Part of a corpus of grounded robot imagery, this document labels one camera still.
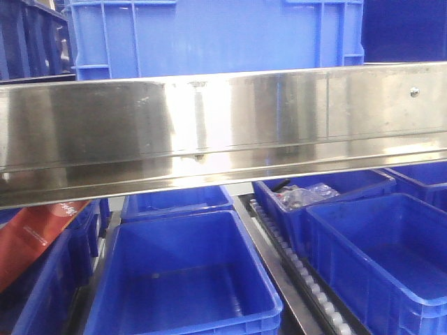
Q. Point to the red cardboard box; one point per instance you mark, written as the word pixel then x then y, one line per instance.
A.
pixel 30 233

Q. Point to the blue lower right front bin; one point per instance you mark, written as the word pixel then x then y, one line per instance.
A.
pixel 385 258

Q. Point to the clear plastic parts bags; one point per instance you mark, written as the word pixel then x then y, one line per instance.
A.
pixel 292 196

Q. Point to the blue bin with plastic bags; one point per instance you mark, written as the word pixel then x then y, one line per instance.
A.
pixel 292 224

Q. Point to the rail screw bolt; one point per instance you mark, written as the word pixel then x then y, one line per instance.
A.
pixel 414 92

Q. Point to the blue lower left bin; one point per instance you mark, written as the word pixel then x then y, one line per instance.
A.
pixel 39 301

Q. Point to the white roller conveyor track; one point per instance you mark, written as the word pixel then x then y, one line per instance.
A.
pixel 331 313

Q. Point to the dark blue upper left bin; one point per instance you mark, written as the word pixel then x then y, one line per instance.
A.
pixel 34 41

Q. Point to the blue lower centre front bin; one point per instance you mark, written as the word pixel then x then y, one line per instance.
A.
pixel 195 274

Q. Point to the large light blue bin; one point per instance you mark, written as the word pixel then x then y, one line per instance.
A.
pixel 125 39

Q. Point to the blue lower centre rear bin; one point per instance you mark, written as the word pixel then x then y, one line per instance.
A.
pixel 177 202

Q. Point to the grey metal divider rail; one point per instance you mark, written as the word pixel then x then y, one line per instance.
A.
pixel 296 317

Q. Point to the dark blue upper right bin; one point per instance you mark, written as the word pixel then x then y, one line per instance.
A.
pixel 404 31

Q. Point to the blue far right rear bin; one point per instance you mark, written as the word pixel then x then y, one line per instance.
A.
pixel 426 181

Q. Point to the stainless steel shelf rail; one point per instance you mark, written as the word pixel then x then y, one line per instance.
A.
pixel 102 138

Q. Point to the dark blue bin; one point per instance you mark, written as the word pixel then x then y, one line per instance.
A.
pixel 34 41
pixel 404 31

